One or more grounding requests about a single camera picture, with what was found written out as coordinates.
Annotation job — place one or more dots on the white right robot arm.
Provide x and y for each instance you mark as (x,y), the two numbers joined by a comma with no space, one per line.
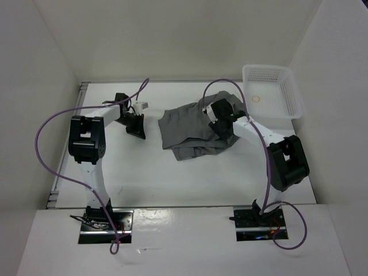
(286,163)

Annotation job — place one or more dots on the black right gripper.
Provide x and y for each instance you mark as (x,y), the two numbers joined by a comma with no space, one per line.
(223,136)

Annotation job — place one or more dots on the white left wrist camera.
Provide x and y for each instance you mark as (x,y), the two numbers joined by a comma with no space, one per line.
(138,107)

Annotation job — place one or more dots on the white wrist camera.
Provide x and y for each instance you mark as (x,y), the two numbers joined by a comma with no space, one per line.
(138,107)
(208,110)

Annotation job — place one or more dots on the grey skirt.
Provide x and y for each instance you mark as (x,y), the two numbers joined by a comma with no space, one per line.
(185,130)

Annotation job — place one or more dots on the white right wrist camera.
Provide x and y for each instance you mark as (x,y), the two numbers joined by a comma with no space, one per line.
(208,110)

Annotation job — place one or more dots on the orange rubber band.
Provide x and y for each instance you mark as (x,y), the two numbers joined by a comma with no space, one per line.
(255,98)

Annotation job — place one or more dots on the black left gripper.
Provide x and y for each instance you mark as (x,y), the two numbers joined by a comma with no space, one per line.
(138,130)

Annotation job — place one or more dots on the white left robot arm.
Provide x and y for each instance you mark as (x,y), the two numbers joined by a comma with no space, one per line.
(87,145)

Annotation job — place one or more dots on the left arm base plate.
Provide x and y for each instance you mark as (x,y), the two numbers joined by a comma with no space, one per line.
(98,230)

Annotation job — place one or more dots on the white plastic mesh basket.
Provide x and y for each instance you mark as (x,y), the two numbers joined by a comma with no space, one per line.
(278,91)

